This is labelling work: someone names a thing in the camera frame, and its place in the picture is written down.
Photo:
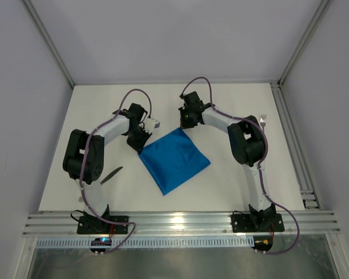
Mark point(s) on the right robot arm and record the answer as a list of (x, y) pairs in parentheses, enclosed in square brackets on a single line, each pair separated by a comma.
[(248, 147)]

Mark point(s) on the right aluminium frame post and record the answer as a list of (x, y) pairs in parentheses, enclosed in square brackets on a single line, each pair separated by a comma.
[(306, 37)]

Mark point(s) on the aluminium frame post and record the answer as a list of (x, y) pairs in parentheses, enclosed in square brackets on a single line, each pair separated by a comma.
[(44, 34), (306, 37)]

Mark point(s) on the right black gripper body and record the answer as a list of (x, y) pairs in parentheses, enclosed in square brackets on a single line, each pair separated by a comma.
[(185, 121)]

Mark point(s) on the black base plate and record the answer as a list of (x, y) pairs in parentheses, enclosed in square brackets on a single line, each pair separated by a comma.
[(92, 225), (242, 222)]

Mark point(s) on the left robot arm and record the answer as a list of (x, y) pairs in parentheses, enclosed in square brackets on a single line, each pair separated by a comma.
[(85, 152)]

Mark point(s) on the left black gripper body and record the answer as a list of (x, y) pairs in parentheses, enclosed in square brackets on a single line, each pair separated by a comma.
[(140, 139)]

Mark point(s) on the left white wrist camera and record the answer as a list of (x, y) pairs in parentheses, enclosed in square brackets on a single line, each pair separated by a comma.
[(151, 124)]

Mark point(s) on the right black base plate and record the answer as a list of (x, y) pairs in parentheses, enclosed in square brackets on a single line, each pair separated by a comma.
[(242, 222)]

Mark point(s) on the left aluminium frame post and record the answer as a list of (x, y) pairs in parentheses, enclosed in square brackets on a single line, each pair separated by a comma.
[(44, 34)]

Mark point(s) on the blue cloth napkin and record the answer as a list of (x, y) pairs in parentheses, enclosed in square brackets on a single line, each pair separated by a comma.
[(172, 160)]

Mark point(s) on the left controller board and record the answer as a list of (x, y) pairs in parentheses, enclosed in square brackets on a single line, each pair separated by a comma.
[(100, 245)]

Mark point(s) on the slotted grey cable duct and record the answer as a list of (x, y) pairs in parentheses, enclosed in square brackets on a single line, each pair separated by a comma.
[(149, 242)]

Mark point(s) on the right controller board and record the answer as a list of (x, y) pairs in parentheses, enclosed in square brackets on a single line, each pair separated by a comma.
[(262, 244)]

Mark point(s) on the aluminium front rail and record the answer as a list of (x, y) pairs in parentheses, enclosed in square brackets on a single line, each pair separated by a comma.
[(152, 224)]

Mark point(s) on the silver fork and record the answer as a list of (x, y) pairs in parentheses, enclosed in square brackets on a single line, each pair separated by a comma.
[(263, 121)]

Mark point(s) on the right side aluminium rail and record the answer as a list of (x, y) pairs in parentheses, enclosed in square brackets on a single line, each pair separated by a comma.
[(301, 169)]

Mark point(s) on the silver table knife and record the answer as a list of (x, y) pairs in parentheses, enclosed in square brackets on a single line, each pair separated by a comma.
[(110, 175)]

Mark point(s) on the aluminium rail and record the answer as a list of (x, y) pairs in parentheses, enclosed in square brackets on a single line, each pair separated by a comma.
[(152, 224), (301, 169)]

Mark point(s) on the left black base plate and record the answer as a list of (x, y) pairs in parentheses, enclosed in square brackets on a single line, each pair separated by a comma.
[(92, 225)]

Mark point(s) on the controller board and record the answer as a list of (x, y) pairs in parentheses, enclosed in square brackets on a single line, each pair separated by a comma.
[(100, 245), (262, 244)]

